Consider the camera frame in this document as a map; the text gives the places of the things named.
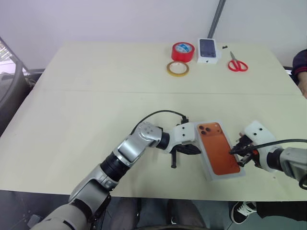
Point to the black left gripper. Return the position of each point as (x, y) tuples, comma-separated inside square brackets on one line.
[(183, 145)]

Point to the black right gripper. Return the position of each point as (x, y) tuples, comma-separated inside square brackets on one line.
[(247, 143)]

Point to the white phone box lid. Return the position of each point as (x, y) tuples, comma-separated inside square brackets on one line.
[(218, 148)]

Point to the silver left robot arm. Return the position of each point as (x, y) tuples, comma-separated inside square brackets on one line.
[(134, 148)]

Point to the white box with dark phone print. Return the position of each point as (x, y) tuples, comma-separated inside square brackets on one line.
[(208, 51)]

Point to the bystander bare hand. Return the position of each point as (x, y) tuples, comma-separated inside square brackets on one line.
[(304, 83)]

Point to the black and white sneaker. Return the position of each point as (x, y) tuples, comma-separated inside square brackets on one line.
[(241, 212)]

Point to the black trouser leg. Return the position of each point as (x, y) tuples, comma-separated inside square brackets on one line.
[(283, 210)]

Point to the yellow tape roll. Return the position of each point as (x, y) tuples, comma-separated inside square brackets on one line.
[(169, 70)]

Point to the red tape roll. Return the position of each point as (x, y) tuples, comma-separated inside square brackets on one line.
[(177, 55)]

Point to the person in dark jacket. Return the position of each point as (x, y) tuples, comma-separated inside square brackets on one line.
[(301, 62)]

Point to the grey metal pole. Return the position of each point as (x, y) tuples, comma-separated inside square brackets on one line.
[(216, 16)]

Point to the grey floor block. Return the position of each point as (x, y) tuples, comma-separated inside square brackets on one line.
[(32, 220)]

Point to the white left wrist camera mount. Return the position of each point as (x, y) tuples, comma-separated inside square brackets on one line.
[(183, 134)]

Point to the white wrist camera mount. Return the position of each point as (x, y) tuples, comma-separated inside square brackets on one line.
[(260, 134), (183, 134)]

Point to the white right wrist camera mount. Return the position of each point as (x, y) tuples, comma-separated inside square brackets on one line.
[(260, 134)]

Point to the grey metal chair frame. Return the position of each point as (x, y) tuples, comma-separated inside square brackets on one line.
[(12, 81)]

